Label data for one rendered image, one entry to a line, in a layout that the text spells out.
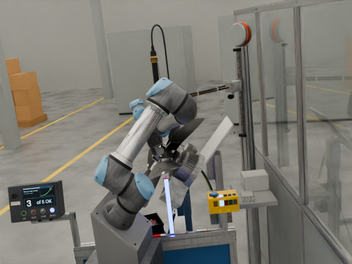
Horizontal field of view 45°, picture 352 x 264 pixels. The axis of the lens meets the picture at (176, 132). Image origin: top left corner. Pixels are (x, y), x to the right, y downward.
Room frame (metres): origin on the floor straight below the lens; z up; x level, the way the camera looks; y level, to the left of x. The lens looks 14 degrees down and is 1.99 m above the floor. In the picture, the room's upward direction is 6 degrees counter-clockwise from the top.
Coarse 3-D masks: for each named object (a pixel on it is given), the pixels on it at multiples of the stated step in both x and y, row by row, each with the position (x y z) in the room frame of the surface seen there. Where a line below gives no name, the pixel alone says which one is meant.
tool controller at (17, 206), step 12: (60, 180) 2.18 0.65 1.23; (12, 192) 2.09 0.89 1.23; (24, 192) 2.08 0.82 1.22; (36, 192) 2.08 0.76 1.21; (48, 192) 2.08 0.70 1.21; (60, 192) 2.13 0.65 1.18; (12, 204) 2.07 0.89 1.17; (36, 204) 2.07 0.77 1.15; (48, 204) 2.07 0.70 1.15; (60, 204) 2.09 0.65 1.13; (12, 216) 2.05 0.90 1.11; (24, 216) 2.05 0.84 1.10; (36, 216) 2.05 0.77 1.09; (48, 216) 2.05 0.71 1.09; (60, 216) 2.06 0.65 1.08
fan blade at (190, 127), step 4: (196, 120) 2.48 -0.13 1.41; (200, 120) 2.52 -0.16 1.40; (188, 124) 2.43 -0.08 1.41; (192, 124) 2.48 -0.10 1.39; (196, 124) 2.52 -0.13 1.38; (184, 128) 2.46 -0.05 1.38; (188, 128) 2.50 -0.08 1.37; (192, 128) 2.53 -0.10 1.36; (180, 132) 2.48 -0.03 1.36; (184, 132) 2.51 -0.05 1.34; (188, 132) 2.54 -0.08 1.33; (192, 132) 2.56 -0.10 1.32; (176, 136) 2.50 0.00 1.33; (180, 136) 2.53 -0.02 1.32; (184, 136) 2.55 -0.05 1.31; (188, 136) 2.57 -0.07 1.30; (172, 140) 2.52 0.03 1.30; (176, 140) 2.54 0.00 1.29; (180, 140) 2.56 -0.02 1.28
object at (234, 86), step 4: (232, 80) 2.90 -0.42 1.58; (236, 80) 2.88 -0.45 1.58; (240, 80) 2.85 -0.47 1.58; (228, 84) 2.83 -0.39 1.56; (232, 84) 2.80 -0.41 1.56; (236, 84) 2.83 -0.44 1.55; (240, 84) 2.85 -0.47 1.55; (232, 88) 2.80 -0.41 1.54; (236, 88) 2.82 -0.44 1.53; (240, 88) 2.85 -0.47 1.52; (232, 92) 2.80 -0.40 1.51
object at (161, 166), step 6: (162, 162) 2.43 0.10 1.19; (168, 162) 2.42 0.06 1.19; (174, 162) 2.40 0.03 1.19; (156, 168) 2.36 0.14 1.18; (162, 168) 2.33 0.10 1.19; (168, 168) 2.30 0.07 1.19; (174, 168) 2.25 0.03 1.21; (150, 174) 2.31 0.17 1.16; (156, 174) 2.28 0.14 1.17; (162, 174) 2.24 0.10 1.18
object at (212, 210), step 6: (210, 192) 2.18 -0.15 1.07; (222, 192) 2.16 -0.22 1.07; (228, 192) 2.15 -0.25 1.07; (234, 192) 2.14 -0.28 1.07; (210, 198) 2.10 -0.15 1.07; (216, 198) 2.09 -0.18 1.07; (222, 198) 2.09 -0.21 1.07; (228, 198) 2.09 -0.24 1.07; (234, 198) 2.09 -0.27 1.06; (210, 204) 2.09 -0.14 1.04; (228, 204) 2.09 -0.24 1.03; (210, 210) 2.09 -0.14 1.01; (216, 210) 2.09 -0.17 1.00; (222, 210) 2.09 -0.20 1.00; (228, 210) 2.09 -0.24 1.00; (234, 210) 2.09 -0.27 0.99
